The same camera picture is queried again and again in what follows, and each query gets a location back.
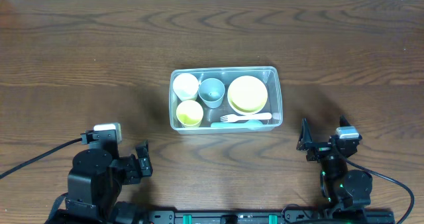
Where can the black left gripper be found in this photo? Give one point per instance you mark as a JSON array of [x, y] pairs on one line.
[[133, 166]]

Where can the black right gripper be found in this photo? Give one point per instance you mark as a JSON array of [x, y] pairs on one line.
[[320, 147]]

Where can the yellow plastic cup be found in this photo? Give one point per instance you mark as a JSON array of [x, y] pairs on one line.
[[189, 113]]

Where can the pink plastic fork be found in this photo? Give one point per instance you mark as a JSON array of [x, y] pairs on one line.
[[232, 118]]

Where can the mint green plastic spoon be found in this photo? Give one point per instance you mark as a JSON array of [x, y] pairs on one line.
[[250, 124]]

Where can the white plastic cup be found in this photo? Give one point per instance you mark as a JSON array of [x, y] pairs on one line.
[[186, 87]]

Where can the yellow plastic bowl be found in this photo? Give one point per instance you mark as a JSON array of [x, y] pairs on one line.
[[247, 92]]

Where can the white plastic bowl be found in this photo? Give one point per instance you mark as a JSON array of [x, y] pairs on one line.
[[244, 112]]

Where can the grey plastic cup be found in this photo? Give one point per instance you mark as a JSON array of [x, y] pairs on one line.
[[212, 91]]

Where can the clear plastic container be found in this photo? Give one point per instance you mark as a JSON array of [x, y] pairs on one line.
[[267, 74]]

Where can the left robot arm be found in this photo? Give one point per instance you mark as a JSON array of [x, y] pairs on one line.
[[96, 179]]

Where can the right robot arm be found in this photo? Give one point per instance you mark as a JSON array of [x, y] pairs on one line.
[[348, 191]]

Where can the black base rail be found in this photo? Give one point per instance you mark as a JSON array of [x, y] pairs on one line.
[[289, 215]]

